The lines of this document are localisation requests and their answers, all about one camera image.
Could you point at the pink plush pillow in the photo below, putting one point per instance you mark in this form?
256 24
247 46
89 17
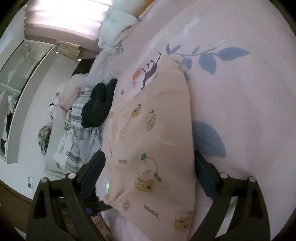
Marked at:
71 90

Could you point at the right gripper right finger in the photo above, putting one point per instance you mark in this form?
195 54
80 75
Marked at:
238 211

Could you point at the pink window curtain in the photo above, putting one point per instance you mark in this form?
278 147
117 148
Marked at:
76 22

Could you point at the light grey pillow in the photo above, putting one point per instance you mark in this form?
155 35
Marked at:
106 66

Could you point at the dark headboard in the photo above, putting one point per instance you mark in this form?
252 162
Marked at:
83 66

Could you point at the white fluffy blanket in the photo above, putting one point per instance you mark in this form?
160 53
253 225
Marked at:
121 15

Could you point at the glass door wardrobe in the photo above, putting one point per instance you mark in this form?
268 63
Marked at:
19 84

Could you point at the white gloved left hand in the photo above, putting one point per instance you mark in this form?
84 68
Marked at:
102 228

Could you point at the grey plaid bedding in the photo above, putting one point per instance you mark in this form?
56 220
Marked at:
78 144

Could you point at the black clothing bundle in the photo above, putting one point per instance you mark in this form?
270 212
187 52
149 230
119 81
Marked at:
96 110

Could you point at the peach bear print garment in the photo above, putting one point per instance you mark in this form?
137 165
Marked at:
148 145

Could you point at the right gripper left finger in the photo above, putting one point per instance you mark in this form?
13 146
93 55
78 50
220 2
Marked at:
58 212

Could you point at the fringed lampshade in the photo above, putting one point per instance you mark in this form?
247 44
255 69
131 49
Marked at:
69 50

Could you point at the pink printed duvet cover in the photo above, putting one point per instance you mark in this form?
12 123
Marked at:
238 60

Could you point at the orange folded cloth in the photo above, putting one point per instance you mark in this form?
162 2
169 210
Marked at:
141 9

